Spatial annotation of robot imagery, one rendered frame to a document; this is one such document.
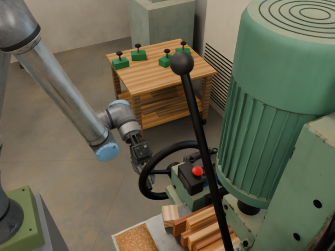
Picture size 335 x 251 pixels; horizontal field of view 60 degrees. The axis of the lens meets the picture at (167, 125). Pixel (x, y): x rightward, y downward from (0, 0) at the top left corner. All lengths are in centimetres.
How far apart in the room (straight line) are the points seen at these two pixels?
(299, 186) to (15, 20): 70
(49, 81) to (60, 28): 270
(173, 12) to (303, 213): 248
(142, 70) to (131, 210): 96
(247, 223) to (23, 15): 71
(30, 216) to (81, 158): 108
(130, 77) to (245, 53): 170
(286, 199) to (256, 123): 12
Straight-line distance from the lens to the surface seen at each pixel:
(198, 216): 78
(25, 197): 133
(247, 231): 68
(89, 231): 191
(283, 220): 48
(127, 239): 80
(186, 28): 292
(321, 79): 37
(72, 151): 234
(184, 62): 41
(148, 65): 218
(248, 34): 38
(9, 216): 121
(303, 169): 40
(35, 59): 86
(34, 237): 124
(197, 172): 80
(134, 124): 119
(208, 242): 78
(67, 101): 94
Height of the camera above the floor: 165
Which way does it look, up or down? 43 degrees down
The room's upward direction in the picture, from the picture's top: straight up
